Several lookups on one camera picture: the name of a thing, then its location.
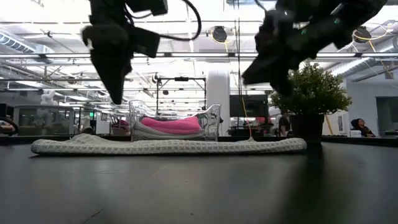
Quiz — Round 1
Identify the black ceiling cable reel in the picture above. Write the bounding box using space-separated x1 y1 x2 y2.
211 26 228 44
353 26 373 44

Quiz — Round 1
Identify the green potted plant black pot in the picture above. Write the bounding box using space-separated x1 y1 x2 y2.
269 62 353 146

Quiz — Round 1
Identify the pink fluffy microfiber towel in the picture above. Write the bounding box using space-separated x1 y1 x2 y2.
141 116 202 131

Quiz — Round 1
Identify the clear plastic bin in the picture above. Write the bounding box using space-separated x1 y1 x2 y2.
128 99 222 142

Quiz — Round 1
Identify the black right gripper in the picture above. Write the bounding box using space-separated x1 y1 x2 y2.
241 27 322 98

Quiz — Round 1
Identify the yellow reel cable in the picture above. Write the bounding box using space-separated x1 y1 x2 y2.
353 28 389 75

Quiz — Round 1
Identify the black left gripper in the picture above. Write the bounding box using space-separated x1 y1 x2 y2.
81 24 136 106

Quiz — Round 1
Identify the glass-walled enclosure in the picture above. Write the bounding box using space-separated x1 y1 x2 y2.
12 105 76 136

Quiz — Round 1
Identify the white figure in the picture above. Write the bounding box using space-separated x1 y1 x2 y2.
40 90 59 106

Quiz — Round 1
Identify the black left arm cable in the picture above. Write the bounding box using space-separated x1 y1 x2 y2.
124 0 203 42

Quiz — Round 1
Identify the black monitor screen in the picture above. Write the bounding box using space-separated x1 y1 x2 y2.
229 95 270 118

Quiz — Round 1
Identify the white waffle microfiber towel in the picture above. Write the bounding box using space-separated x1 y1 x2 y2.
30 133 308 156

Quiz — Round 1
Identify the silver air duct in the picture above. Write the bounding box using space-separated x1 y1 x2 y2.
0 32 37 54
329 46 398 78

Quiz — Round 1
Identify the black metal frame rig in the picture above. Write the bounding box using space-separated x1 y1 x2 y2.
156 77 207 116

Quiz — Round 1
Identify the person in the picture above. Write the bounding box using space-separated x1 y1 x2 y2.
277 108 292 138
350 118 376 138

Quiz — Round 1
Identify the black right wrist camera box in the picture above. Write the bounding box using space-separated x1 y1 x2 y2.
254 9 290 50

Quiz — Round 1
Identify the grey smooth microfiber towel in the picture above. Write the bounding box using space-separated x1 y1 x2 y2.
132 120 206 141

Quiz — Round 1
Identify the white round column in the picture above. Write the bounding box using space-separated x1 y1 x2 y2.
206 68 231 136

